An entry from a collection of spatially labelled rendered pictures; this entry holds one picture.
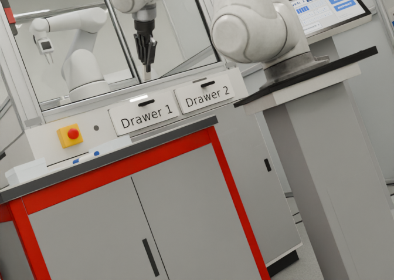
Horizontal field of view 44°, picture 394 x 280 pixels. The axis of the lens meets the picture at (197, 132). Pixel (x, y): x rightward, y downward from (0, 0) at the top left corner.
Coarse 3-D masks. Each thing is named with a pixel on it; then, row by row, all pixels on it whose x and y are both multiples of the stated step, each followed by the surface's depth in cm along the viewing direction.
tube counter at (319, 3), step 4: (320, 0) 240; (308, 4) 240; (312, 4) 240; (316, 4) 239; (320, 4) 238; (324, 4) 237; (300, 8) 240; (304, 8) 239; (308, 8) 238; (312, 8) 238; (296, 12) 239; (300, 12) 238
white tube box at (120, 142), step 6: (120, 138) 157; (126, 138) 159; (102, 144) 157; (108, 144) 155; (114, 144) 155; (120, 144) 156; (126, 144) 158; (90, 150) 161; (96, 150) 159; (102, 150) 157; (108, 150) 155
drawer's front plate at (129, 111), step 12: (156, 96) 199; (168, 96) 202; (120, 108) 189; (132, 108) 192; (144, 108) 195; (156, 108) 198; (120, 120) 188; (144, 120) 194; (156, 120) 196; (120, 132) 187
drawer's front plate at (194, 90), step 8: (208, 80) 214; (216, 80) 216; (224, 80) 218; (184, 88) 206; (192, 88) 208; (200, 88) 211; (208, 88) 213; (216, 88) 215; (224, 88) 217; (232, 88) 220; (176, 96) 205; (184, 96) 206; (192, 96) 208; (208, 96) 212; (224, 96) 216; (232, 96) 219; (184, 104) 205; (200, 104) 209; (208, 104) 211; (184, 112) 204
